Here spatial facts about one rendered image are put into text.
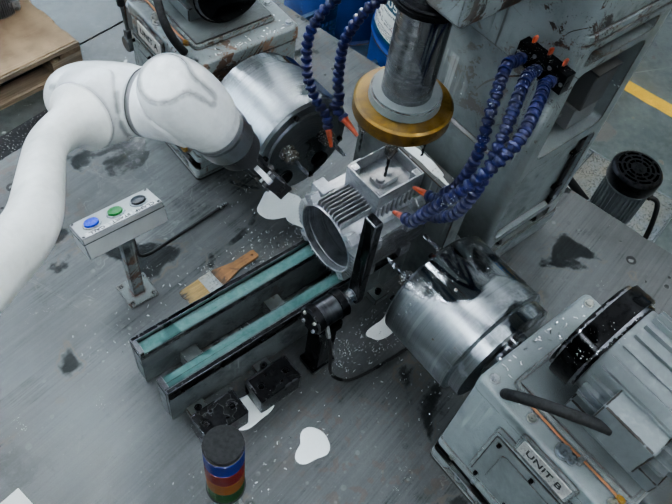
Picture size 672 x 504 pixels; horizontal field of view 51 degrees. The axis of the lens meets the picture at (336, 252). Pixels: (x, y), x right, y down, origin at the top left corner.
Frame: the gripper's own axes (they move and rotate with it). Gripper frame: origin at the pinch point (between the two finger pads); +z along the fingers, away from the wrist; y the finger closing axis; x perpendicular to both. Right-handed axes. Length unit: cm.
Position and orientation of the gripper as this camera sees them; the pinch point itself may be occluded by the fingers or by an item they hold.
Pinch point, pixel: (277, 185)
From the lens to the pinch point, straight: 130.5
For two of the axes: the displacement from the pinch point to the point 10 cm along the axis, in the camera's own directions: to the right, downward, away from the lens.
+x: -7.3, 6.9, 0.4
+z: 2.9, 2.6, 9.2
